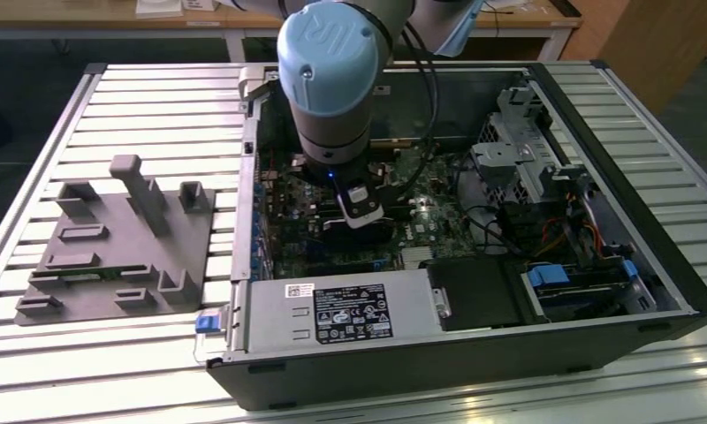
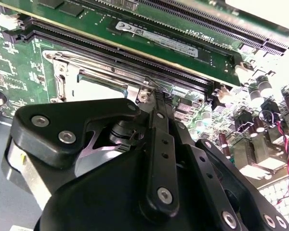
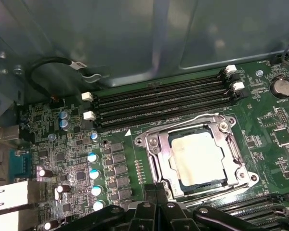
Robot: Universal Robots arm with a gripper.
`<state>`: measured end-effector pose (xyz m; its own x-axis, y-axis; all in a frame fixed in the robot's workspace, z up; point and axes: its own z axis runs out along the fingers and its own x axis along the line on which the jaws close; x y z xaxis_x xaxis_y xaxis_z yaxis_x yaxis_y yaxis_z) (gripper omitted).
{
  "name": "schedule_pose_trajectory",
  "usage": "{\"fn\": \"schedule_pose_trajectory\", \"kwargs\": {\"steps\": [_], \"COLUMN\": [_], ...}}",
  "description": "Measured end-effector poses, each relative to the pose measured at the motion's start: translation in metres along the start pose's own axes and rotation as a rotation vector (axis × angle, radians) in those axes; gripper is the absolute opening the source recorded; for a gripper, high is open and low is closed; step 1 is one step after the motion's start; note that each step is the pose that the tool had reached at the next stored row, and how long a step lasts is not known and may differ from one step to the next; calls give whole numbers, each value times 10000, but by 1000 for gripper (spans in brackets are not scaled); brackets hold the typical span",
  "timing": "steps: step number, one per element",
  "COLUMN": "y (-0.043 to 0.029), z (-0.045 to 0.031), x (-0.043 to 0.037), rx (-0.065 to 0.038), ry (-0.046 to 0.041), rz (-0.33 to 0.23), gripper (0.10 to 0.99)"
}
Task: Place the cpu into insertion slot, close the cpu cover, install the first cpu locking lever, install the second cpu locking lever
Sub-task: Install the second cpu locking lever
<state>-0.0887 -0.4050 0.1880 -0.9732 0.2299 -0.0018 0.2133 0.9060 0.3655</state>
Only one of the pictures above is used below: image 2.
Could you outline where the silver square CPU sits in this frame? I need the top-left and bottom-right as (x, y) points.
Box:
(74, 72), (130, 101)

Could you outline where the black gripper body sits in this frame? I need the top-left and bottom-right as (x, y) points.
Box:
(33, 150), (265, 231)

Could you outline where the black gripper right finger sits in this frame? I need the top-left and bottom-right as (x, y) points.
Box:
(162, 93), (289, 231)

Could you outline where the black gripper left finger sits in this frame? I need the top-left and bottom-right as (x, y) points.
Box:
(10, 92), (180, 217)

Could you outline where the metal CPU socket cover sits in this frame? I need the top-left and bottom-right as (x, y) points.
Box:
(53, 57), (155, 103)

